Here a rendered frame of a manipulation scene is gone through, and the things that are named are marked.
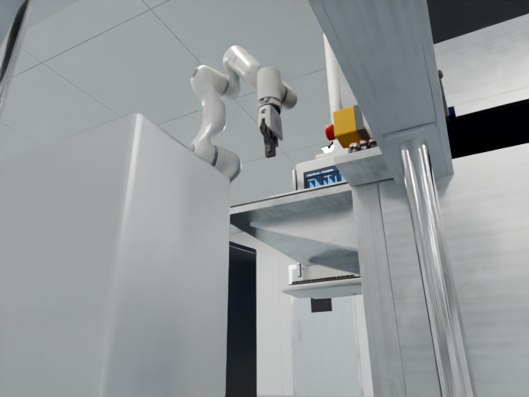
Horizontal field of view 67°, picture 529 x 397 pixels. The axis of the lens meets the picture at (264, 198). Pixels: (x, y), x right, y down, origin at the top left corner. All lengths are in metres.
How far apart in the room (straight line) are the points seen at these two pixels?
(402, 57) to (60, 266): 0.53
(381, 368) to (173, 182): 0.78
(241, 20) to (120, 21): 0.93
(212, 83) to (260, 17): 1.68
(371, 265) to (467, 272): 0.19
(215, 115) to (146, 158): 1.51
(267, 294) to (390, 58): 6.84
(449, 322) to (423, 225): 0.16
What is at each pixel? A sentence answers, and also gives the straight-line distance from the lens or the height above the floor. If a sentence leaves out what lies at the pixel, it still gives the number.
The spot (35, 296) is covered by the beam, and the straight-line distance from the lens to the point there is 0.19.
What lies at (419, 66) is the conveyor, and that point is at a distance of 0.64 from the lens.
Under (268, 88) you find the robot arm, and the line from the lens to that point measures 1.41.
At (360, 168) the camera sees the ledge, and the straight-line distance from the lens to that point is 0.93.
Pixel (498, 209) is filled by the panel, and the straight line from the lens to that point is 0.96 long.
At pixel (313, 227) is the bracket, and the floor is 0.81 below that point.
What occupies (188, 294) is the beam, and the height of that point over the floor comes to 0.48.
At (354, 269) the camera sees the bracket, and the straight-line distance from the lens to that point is 1.59.
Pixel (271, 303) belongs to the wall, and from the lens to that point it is 7.27.
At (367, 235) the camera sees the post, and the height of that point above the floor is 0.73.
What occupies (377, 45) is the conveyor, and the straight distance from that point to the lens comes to 0.59.
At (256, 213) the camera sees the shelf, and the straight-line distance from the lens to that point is 1.15.
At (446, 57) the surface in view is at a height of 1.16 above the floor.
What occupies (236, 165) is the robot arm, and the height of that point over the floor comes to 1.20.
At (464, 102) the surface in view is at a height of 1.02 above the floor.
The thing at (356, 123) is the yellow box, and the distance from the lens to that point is 0.99.
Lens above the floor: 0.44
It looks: 23 degrees up
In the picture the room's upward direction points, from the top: 1 degrees counter-clockwise
